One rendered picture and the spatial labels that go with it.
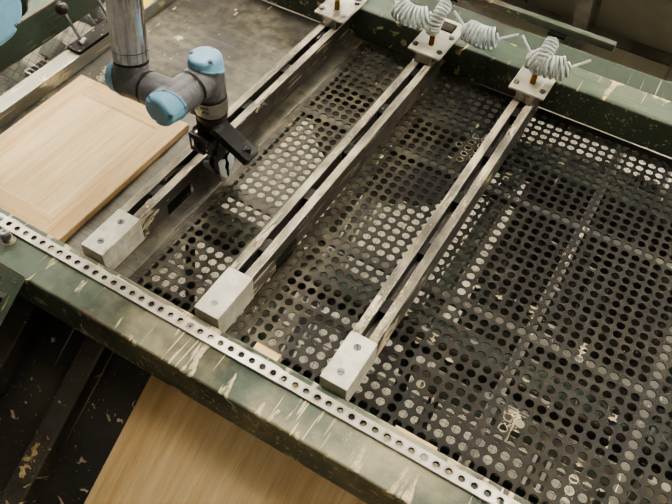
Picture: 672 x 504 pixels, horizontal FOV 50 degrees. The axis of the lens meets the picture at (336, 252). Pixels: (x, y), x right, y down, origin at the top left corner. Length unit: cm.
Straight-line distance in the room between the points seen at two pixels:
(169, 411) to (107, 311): 31
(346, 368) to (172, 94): 65
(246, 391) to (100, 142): 84
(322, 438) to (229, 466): 37
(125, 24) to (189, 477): 99
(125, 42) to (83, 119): 50
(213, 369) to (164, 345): 12
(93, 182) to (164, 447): 66
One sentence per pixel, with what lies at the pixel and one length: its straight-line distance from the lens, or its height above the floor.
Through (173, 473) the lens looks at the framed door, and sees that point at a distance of 176.
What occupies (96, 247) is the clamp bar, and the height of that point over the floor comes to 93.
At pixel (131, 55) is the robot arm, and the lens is 161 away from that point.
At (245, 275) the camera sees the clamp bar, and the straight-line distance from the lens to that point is 156.
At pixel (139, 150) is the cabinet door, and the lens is 193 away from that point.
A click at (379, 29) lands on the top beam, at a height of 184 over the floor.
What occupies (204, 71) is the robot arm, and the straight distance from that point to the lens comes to 159.
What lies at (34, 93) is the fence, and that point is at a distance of 216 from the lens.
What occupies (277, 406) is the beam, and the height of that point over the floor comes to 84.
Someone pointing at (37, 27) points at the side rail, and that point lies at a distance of 245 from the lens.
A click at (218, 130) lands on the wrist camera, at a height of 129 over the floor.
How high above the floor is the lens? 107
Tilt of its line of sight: 3 degrees up
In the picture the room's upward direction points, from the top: 27 degrees clockwise
